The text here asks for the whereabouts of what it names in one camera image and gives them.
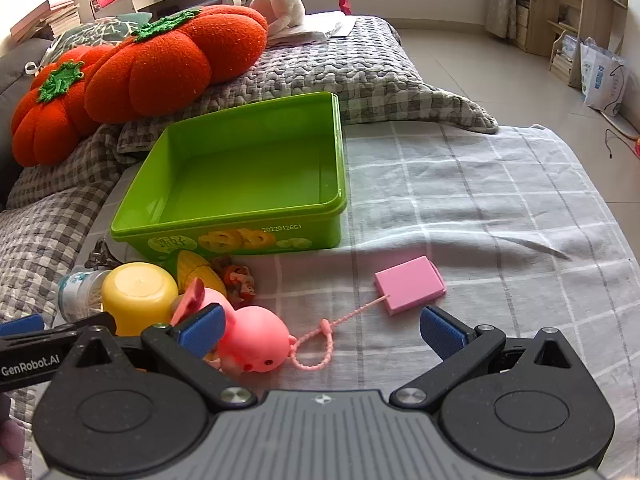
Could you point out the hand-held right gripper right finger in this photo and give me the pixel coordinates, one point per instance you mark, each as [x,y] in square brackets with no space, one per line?
[441,332]

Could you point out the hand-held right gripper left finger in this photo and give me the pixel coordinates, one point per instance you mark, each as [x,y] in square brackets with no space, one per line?
[202,331]

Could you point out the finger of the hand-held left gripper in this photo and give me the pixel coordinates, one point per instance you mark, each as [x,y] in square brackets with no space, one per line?
[85,324]
[20,325]

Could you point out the clear plastic bottle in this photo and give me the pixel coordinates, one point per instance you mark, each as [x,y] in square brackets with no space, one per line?
[80,295]

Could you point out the pink rubber animal toy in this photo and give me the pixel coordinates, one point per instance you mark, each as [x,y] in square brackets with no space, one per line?
[255,335]

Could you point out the yellow plastic cup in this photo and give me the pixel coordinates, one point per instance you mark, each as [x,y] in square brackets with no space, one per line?
[137,295]

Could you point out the green plastic box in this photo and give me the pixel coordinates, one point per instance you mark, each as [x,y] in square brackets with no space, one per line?
[240,180]

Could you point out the pink plastic toy piece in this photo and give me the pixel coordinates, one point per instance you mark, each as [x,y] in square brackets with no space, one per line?
[189,300]

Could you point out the small pink box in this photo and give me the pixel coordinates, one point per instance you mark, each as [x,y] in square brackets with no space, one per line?
[410,282]

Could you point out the small brown figurine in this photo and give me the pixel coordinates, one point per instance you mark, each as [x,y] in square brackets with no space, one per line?
[242,285]

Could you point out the yellow corn toy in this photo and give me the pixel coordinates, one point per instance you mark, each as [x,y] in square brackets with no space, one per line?
[197,270]

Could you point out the dark hair claw clip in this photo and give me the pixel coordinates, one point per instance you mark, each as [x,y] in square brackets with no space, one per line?
[102,255]

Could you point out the light plaid bedsheet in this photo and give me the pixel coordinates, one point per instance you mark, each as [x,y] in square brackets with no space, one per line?
[475,210]

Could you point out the small orange pumpkin cushion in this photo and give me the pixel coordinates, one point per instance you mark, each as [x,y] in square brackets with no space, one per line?
[45,115]

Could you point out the grey sofa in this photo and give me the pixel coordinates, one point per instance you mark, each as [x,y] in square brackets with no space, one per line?
[12,85]

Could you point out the large orange pumpkin cushion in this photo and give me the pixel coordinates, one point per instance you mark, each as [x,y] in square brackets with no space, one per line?
[175,65]

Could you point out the grey checked quilt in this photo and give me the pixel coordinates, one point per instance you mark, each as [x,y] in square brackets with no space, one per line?
[340,75]

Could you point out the teal patterned pillow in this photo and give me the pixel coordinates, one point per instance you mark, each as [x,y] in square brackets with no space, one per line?
[95,35]

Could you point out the white shopping bag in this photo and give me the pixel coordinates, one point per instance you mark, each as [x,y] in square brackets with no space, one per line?
[602,77]

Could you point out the stack of books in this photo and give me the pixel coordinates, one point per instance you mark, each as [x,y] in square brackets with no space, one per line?
[45,20]

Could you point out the white papers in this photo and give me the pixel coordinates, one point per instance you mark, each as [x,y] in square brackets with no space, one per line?
[320,25]

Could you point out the white plush rabbit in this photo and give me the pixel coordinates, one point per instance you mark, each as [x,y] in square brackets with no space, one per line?
[282,7]

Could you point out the wooden shelf unit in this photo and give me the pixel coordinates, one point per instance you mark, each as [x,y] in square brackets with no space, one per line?
[575,5]

